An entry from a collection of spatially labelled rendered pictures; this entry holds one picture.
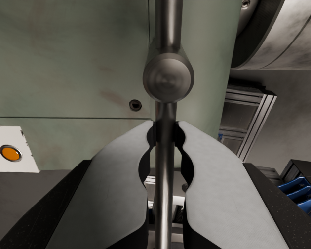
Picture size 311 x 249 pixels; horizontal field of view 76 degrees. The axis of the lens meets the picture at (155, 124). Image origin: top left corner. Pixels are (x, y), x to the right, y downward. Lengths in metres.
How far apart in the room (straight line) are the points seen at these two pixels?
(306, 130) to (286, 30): 1.84
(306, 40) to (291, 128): 1.74
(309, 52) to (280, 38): 0.05
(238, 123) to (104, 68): 1.38
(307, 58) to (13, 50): 0.34
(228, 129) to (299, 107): 0.64
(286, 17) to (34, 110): 0.29
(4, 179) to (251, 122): 2.47
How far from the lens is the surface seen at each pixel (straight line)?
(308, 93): 1.90
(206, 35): 0.21
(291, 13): 0.26
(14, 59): 0.25
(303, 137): 2.12
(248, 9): 0.30
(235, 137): 1.57
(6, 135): 0.31
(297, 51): 0.31
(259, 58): 0.31
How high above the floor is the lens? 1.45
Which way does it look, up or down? 59 degrees down
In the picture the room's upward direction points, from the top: 175 degrees counter-clockwise
